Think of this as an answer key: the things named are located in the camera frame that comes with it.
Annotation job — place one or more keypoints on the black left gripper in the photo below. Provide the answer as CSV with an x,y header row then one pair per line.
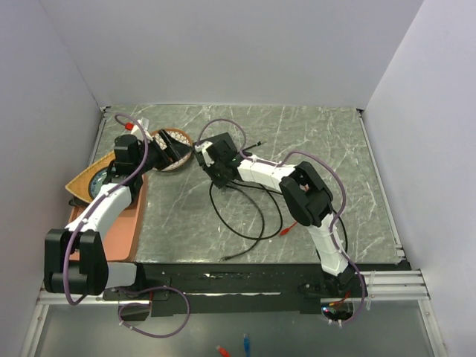
x,y
173,152

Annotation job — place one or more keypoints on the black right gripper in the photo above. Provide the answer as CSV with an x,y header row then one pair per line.
x,y
219,184

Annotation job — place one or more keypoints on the black network switch box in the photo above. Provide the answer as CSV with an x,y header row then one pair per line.
x,y
222,149

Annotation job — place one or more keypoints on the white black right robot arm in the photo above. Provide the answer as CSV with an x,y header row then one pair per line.
x,y
307,198

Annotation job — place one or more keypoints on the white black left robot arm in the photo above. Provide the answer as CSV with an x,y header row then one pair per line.
x,y
75,259

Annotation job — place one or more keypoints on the blue plug on floor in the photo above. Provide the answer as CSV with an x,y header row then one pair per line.
x,y
246,345

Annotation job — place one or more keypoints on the red plug on floor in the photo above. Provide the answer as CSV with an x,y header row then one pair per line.
x,y
223,352

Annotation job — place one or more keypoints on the floral bowl with brown rim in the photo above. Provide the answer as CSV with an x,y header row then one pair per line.
x,y
184,138

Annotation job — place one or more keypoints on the blue patterned plate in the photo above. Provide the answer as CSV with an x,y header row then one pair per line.
x,y
96,182

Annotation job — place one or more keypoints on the woven bamboo fan tray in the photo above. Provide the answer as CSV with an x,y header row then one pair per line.
x,y
80,185

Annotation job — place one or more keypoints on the terracotta rectangular tray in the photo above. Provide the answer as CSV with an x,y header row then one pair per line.
x,y
121,242

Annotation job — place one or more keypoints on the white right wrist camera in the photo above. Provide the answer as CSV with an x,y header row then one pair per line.
x,y
201,151

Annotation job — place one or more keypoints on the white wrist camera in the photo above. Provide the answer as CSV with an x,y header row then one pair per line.
x,y
145,126
201,151

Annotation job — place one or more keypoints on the black flat cable teal plugs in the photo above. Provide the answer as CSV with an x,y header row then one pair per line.
x,y
257,144

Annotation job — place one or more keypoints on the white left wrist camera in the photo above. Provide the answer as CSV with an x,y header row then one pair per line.
x,y
145,126

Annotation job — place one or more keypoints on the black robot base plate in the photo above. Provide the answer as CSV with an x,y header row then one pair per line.
x,y
172,288

